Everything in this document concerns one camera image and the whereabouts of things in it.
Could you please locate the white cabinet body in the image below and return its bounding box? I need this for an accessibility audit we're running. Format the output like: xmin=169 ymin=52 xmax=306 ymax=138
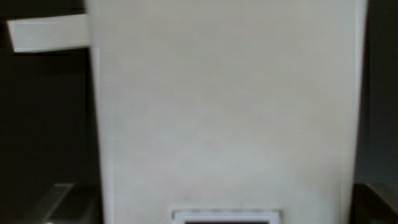
xmin=7 ymin=14 xmax=89 ymax=53

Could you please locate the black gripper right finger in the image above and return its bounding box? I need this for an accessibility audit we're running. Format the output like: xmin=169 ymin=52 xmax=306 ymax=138
xmin=352 ymin=183 xmax=398 ymax=224

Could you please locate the white box with markers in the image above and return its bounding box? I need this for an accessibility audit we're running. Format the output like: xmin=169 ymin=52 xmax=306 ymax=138
xmin=85 ymin=0 xmax=368 ymax=224

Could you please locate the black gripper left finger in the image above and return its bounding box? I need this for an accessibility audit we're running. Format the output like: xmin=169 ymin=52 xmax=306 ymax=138
xmin=23 ymin=183 xmax=101 ymax=224

